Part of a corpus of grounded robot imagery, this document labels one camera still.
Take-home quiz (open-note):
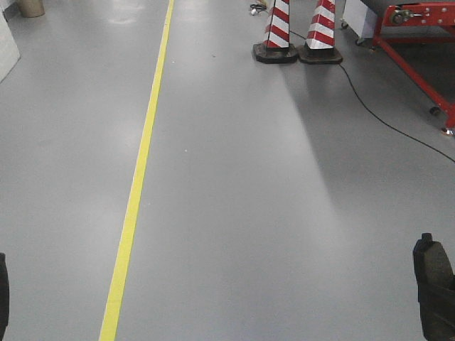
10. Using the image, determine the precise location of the left striped traffic cone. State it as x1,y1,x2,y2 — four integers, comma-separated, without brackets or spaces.
252,0,299,64

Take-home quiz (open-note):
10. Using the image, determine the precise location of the black floor cable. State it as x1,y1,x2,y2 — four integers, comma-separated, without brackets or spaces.
284,30,455,163

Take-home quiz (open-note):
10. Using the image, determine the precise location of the coiled cable bundle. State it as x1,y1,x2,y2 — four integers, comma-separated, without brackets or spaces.
249,1,271,17

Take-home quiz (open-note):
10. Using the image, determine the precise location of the white cabinet on casters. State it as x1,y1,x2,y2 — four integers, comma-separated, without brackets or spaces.
341,0,378,46

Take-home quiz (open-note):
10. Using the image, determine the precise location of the striped traffic cone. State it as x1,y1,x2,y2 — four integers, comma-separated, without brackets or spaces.
297,0,343,65
252,0,299,64

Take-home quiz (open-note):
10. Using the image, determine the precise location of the grey brake pad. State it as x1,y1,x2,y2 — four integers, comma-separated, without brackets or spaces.
412,233,454,286

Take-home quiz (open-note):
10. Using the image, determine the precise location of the white panel at left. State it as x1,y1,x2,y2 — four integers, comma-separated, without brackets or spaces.
0,13,21,82

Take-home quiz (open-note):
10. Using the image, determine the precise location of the brown cardboard tube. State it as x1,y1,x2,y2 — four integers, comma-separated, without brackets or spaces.
17,0,45,18

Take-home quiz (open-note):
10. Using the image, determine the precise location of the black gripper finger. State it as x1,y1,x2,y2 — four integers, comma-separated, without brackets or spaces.
417,276,454,340
0,252,10,334

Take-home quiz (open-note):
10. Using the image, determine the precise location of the right striped traffic cone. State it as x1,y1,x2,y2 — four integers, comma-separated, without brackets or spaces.
297,0,343,65

